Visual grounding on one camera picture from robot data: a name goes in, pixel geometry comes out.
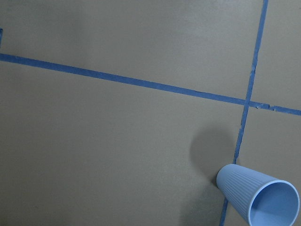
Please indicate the light blue ribbed cup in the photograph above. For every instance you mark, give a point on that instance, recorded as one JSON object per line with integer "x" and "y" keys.
{"x": 260, "y": 199}

